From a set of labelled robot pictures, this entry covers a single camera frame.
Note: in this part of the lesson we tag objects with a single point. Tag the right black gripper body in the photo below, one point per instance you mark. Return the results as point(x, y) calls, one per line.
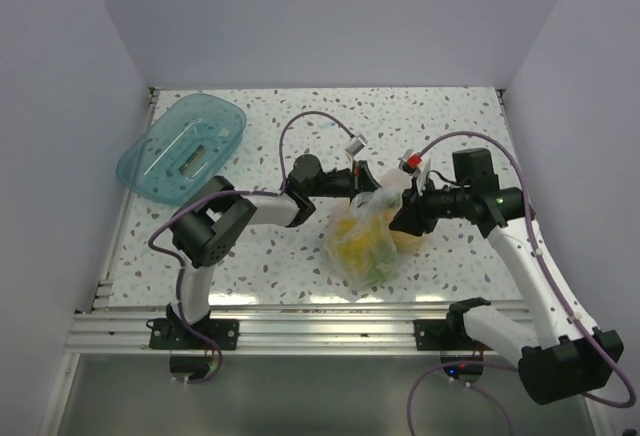
point(429, 207)

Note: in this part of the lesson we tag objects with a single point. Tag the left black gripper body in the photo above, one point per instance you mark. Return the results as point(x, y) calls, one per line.
point(345, 184)

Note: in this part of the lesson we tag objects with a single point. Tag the yellow fake banana bunch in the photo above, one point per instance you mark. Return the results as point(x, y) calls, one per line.
point(362, 248)

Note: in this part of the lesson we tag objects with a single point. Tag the clear plastic bag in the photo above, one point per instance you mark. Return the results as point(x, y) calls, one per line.
point(379, 205)

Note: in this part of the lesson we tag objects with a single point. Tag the blue plastic fruit tray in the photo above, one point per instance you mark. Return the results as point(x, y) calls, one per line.
point(183, 149)

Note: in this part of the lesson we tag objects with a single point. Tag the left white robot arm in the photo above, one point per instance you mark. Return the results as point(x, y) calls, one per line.
point(205, 229)

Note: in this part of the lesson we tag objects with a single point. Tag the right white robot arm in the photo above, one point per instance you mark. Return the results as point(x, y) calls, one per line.
point(564, 353)

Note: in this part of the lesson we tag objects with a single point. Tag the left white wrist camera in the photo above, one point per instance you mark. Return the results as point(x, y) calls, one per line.
point(355, 145)

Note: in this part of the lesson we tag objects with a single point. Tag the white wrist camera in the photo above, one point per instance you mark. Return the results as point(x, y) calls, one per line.
point(355, 145)
point(417, 167)

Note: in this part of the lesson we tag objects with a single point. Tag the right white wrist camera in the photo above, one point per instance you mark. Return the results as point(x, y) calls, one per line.
point(417, 167)

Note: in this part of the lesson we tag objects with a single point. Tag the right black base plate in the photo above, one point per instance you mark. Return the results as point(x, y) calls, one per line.
point(437, 335)

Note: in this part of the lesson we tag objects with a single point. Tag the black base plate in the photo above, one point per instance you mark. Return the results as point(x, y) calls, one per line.
point(437, 335)
point(169, 334)

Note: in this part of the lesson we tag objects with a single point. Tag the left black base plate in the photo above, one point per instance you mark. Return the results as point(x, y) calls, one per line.
point(169, 334)

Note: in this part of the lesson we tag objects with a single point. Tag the aluminium mounting rail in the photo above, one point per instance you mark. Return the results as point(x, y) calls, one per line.
point(321, 329)

